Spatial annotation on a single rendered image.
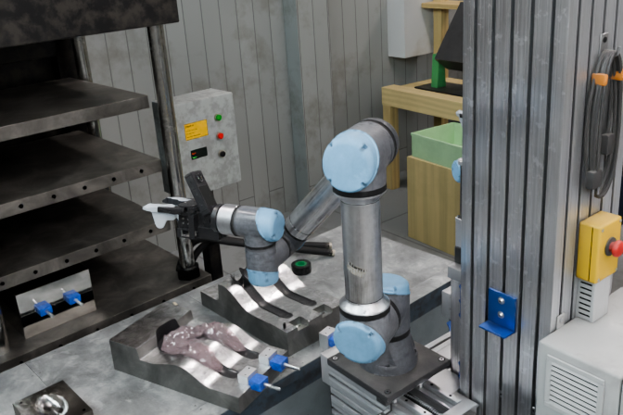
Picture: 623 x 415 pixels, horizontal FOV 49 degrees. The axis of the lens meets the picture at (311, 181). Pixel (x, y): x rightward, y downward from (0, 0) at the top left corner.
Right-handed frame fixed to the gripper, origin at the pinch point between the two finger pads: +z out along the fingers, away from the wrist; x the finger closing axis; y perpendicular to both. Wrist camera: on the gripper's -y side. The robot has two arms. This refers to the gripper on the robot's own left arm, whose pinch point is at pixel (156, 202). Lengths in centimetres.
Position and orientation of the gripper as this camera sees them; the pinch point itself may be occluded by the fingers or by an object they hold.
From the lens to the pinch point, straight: 179.5
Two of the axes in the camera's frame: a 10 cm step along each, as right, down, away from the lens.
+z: -9.0, -0.9, 4.3
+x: 4.4, -1.9, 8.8
